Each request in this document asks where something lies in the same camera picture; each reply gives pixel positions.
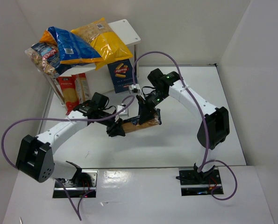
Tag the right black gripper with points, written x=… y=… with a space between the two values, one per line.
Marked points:
x=143 y=108

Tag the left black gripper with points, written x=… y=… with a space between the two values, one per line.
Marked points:
x=114 y=127

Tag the dark La Sicilia spaghetti pack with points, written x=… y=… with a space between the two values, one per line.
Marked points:
x=132 y=125

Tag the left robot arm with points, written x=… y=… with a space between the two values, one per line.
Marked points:
x=35 y=157

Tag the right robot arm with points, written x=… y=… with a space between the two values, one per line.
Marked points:
x=214 y=126

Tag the blue Barilla pasta box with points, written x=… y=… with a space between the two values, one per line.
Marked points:
x=121 y=75

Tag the yellow pasta bag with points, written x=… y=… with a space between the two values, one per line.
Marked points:
x=105 y=41

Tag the white two-tier shelf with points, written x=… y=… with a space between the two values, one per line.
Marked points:
x=100 y=80

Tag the blue pasta bag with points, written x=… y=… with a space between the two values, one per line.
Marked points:
x=72 y=48

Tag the clear mixed pasta bag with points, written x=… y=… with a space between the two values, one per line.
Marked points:
x=46 y=58

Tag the clear red spaghetti pack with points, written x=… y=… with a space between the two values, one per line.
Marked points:
x=81 y=87

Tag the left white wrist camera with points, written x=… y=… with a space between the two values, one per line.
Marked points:
x=123 y=114

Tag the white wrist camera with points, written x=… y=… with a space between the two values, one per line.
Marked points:
x=123 y=114
x=134 y=89

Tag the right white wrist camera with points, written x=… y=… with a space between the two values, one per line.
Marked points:
x=134 y=89

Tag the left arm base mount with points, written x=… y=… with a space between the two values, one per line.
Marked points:
x=87 y=184

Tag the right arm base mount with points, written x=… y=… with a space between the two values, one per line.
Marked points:
x=190 y=185

